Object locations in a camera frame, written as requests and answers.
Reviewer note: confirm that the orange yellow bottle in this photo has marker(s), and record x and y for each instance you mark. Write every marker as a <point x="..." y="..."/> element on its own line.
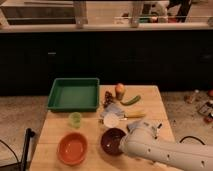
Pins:
<point x="119" y="91"/>

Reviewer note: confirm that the yellow handled knife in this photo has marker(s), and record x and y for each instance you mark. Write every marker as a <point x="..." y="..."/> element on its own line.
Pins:
<point x="132" y="115"/>

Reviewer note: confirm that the black chair frame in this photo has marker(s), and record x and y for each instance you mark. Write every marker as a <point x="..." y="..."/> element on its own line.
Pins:
<point x="22" y="163"/>

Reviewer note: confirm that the green cucumber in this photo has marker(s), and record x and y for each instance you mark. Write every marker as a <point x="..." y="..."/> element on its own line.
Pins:
<point x="132" y="101"/>

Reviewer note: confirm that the orange bowl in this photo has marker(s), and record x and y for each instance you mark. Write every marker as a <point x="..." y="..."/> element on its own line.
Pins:
<point x="72" y="149"/>

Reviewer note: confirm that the blue sponge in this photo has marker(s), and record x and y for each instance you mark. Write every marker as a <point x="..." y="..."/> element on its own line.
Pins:
<point x="132" y="126"/>

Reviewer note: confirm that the dark grape bunch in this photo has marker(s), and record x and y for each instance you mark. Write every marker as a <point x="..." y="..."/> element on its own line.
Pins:
<point x="109" y="98"/>

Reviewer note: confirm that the dark purple bowl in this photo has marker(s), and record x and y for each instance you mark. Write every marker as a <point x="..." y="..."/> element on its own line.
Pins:
<point x="110" y="141"/>

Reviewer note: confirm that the green plastic cup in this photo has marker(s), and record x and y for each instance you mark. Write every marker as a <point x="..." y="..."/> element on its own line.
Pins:
<point x="75" y="119"/>

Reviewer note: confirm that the green plastic tray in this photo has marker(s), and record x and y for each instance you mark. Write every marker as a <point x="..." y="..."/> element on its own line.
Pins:
<point x="74" y="94"/>

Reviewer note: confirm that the grey blue cloth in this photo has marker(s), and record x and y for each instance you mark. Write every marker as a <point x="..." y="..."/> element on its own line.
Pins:
<point x="113" y="108"/>

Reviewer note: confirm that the white handled brush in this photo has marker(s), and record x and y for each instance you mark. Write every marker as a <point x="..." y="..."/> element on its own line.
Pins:
<point x="159" y="126"/>

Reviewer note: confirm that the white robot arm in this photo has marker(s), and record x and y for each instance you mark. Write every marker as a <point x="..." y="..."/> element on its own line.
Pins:
<point x="142" y="141"/>

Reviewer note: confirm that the white cup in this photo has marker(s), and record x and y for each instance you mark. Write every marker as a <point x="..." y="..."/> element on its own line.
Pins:
<point x="111" y="120"/>

